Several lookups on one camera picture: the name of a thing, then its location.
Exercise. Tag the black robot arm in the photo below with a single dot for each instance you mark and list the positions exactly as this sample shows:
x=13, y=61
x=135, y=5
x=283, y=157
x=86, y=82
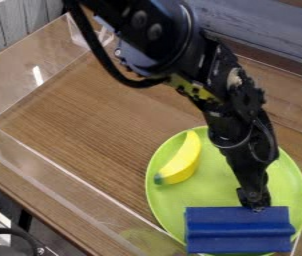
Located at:
x=148, y=42

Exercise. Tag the green round plate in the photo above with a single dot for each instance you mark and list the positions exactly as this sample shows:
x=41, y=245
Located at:
x=211, y=187

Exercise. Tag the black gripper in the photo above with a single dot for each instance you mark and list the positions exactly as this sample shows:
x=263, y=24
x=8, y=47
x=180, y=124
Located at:
x=249, y=152

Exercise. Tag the blue ridged block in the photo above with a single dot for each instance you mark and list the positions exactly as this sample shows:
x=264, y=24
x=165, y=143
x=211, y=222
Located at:
x=233, y=230

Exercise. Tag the clear acrylic barrier wall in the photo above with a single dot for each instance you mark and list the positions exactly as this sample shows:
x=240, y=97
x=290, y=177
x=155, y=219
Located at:
x=77, y=135

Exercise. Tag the yellow banana-shaped toy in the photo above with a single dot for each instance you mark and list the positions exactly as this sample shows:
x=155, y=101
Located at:
x=181, y=165

